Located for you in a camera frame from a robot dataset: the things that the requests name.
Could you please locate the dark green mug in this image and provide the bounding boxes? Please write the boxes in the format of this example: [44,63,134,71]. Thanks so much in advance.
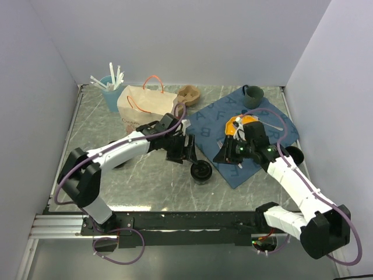
[242,85,264,110]

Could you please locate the orange dotted plate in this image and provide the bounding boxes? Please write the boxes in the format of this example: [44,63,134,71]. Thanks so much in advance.
[225,114,258,139]

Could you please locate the black coffee cup lid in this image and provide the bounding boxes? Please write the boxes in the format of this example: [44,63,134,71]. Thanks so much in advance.
[191,160,212,180]

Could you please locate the blue plastic cup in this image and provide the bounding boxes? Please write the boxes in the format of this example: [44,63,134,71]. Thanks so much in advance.
[101,84,125,113]

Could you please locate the brown paper takeout bag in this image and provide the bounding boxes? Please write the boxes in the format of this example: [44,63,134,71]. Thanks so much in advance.
[117,85,178,133]

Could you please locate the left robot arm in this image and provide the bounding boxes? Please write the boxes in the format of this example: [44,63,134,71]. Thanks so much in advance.
[57,113,198,235]

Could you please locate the dark takeout coffee cup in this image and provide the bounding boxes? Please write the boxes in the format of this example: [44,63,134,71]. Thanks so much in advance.
[194,179,209,186]

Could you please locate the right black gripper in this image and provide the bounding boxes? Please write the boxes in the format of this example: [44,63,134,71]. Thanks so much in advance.
[212,134,254,165]

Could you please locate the blue letter-print cloth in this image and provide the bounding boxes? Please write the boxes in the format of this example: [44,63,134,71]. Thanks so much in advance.
[187,88,299,189]

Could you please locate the white wrapped straw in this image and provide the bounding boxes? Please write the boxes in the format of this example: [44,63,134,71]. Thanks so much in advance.
[90,75,107,90]
[114,65,122,90]
[109,62,116,88]

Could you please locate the black mounting base rail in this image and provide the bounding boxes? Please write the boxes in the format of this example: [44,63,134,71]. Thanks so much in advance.
[80,211,271,249]

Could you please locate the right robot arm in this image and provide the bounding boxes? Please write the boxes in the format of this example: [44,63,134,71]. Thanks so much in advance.
[213,117,350,259]

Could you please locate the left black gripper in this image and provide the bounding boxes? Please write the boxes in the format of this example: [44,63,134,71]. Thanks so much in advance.
[163,133,197,164]

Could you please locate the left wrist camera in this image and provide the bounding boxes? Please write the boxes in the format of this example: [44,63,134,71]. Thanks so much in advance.
[181,119,191,135]

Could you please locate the stack of black lids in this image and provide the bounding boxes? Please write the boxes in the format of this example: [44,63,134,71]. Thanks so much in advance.
[113,162,125,170]

